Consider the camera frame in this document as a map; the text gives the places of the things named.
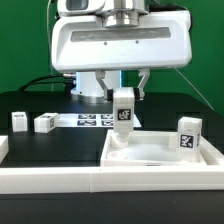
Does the thin white cable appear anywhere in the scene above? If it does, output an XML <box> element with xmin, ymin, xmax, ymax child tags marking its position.
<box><xmin>46</xmin><ymin>0</ymin><xmax>55</xmax><ymax>92</ymax></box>

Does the white sheet with tags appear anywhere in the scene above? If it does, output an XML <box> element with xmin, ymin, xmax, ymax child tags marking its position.
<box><xmin>54</xmin><ymin>113</ymin><xmax>142</xmax><ymax>129</ymax></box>

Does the black cable bundle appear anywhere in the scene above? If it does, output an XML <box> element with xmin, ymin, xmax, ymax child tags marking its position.
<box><xmin>17</xmin><ymin>74</ymin><xmax>73</xmax><ymax>93</ymax></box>

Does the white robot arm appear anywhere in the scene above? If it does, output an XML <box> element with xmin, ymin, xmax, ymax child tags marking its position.
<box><xmin>51</xmin><ymin>0</ymin><xmax>192</xmax><ymax>103</ymax></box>

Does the white front fence bar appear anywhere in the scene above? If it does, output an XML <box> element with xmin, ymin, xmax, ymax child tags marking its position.
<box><xmin>0</xmin><ymin>165</ymin><xmax>224</xmax><ymax>194</ymax></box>

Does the white fence bar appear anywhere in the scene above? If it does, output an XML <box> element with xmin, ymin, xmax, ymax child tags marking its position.
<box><xmin>0</xmin><ymin>136</ymin><xmax>9</xmax><ymax>163</ymax></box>
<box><xmin>0</xmin><ymin>165</ymin><xmax>224</xmax><ymax>194</ymax></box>

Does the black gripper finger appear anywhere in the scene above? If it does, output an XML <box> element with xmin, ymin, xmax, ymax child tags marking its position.
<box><xmin>134</xmin><ymin>68</ymin><xmax>150</xmax><ymax>100</ymax></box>
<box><xmin>95</xmin><ymin>70</ymin><xmax>113</xmax><ymax>100</ymax></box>

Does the white square table top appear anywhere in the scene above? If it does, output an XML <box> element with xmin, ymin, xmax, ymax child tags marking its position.
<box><xmin>100</xmin><ymin>130</ymin><xmax>224</xmax><ymax>167</ymax></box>

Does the white left fence bar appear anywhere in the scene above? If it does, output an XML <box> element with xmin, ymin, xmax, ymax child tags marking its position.
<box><xmin>0</xmin><ymin>136</ymin><xmax>9</xmax><ymax>163</ymax></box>

